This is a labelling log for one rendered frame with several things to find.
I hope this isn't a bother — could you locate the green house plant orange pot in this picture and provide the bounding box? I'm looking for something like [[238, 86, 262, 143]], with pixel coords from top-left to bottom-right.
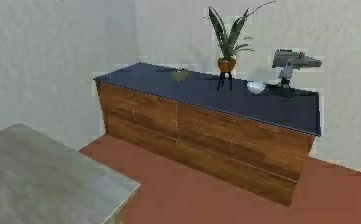
[[203, 0, 278, 92]]

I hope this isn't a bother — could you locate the green apple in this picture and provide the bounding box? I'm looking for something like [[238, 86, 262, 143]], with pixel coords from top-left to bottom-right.
[[171, 67, 190, 82]]

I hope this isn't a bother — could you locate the grey metal table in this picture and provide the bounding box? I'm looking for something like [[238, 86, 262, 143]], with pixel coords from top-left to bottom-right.
[[0, 122, 141, 224]]

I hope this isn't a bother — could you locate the wooden chest with dark top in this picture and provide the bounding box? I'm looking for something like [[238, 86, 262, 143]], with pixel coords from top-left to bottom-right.
[[93, 61, 322, 208]]

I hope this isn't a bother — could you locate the white bowl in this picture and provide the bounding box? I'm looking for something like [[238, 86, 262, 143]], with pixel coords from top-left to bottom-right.
[[246, 80, 267, 95]]

